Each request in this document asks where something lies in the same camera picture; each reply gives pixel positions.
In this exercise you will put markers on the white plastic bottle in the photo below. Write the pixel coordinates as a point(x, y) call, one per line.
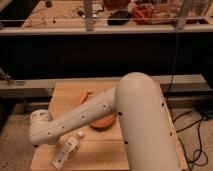
point(70, 146)

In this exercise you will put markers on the orange carrot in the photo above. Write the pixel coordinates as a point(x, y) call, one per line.
point(82, 98)

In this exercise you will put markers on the black object on workbench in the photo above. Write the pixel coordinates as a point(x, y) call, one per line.
point(119, 17)

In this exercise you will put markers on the orange basket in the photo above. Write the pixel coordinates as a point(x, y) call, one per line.
point(142, 14)

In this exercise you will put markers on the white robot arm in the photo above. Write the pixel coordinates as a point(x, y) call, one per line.
point(138, 101)

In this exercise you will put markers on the orange bowl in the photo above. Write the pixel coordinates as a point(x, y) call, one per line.
point(104, 122)

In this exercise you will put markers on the wooden background workbench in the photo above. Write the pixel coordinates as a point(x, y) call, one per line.
point(90, 13)

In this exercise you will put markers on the metal frame rail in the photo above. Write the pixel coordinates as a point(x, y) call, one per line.
point(105, 30)

